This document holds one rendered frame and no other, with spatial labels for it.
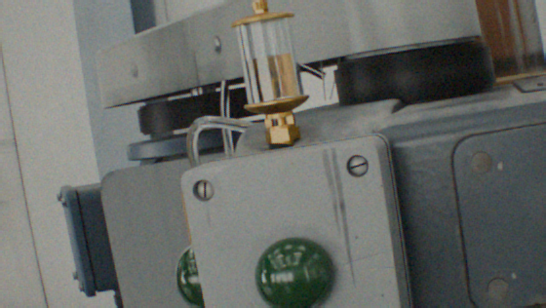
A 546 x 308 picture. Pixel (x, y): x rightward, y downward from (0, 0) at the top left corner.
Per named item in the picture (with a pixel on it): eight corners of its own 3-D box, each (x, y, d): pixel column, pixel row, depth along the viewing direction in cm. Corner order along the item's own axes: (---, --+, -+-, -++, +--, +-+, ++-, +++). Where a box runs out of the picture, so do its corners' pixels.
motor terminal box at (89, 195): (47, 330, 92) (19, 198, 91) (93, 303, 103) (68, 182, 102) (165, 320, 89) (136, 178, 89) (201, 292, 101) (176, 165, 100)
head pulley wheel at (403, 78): (329, 115, 58) (320, 66, 57) (351, 107, 66) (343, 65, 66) (497, 88, 56) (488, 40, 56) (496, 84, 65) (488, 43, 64)
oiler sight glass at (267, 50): (242, 105, 49) (229, 26, 49) (254, 102, 52) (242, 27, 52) (299, 96, 49) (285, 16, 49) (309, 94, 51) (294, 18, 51)
